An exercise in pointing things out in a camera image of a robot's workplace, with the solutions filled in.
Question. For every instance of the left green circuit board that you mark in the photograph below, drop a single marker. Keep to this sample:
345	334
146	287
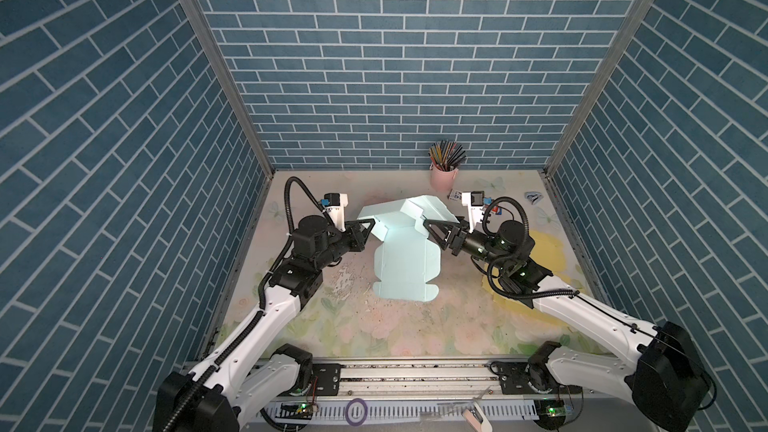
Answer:
297	411

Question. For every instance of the bundle of coloured pencils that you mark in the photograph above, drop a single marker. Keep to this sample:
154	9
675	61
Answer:
446	156

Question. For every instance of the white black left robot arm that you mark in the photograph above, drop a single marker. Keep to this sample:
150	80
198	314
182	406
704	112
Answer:
228	388

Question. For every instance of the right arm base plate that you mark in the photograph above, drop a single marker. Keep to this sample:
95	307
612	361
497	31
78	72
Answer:
521	377

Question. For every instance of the pink metal pencil bucket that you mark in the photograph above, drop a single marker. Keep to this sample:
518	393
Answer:
442	181

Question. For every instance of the green circuit board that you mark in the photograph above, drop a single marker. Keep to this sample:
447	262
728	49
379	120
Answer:
551	415
297	411

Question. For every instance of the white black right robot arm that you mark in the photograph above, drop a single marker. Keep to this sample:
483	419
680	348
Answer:
657	368

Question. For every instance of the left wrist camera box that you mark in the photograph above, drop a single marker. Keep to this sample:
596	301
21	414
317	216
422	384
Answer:
334	205

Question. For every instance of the white pink clip tool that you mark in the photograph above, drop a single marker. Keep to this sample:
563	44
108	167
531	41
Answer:
471	410

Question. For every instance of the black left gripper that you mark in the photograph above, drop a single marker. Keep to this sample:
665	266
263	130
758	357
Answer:
357	240

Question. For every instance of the light blue paper box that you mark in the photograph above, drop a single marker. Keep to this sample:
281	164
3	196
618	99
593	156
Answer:
407	260

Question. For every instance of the aluminium front rail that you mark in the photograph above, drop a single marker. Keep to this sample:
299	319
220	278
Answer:
386	391

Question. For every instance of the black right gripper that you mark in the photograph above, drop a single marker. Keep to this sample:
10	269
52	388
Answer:
458	230

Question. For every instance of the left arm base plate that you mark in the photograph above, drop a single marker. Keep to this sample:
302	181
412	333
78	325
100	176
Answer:
324	380

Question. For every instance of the right green circuit board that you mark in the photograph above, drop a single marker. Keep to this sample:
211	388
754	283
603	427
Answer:
551	415

